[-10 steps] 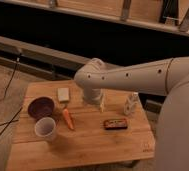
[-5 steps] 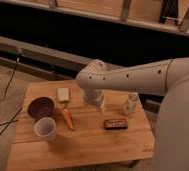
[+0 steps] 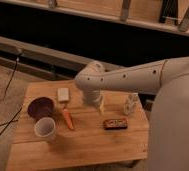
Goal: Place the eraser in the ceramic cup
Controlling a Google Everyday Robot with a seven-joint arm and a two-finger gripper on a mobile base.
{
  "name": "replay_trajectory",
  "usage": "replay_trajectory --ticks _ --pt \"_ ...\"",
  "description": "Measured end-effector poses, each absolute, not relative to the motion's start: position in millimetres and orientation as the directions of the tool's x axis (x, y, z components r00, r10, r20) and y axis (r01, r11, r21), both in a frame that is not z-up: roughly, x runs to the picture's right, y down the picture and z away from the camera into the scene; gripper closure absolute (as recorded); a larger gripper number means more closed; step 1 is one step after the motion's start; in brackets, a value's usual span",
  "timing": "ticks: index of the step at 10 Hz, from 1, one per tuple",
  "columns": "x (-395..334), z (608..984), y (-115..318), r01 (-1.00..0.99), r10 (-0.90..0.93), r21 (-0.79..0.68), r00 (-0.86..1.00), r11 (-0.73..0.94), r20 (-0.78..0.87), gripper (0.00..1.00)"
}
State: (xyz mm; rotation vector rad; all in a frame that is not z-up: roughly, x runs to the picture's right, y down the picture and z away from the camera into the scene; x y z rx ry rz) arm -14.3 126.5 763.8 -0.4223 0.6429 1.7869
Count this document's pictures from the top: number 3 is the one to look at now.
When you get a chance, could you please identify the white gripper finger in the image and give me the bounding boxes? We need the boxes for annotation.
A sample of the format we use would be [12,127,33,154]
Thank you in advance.
[99,99,105,115]

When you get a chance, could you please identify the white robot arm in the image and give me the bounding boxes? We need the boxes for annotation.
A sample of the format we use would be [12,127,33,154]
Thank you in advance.
[75,57,189,171]

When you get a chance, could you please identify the white ceramic cup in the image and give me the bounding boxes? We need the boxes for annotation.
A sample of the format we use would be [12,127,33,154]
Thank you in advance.
[34,117,56,141]

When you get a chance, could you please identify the beige sponge block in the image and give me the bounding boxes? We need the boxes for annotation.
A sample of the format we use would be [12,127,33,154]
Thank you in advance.
[57,88,69,102]

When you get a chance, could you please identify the orange carrot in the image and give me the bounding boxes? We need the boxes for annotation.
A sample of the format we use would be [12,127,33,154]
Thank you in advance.
[62,108,74,130]

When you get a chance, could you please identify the dark purple bowl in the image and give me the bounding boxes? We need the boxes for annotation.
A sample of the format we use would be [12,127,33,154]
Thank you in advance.
[27,97,54,119]

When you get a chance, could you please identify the black floor cable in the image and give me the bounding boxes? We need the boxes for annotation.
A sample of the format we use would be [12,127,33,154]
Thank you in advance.
[0,105,24,150]

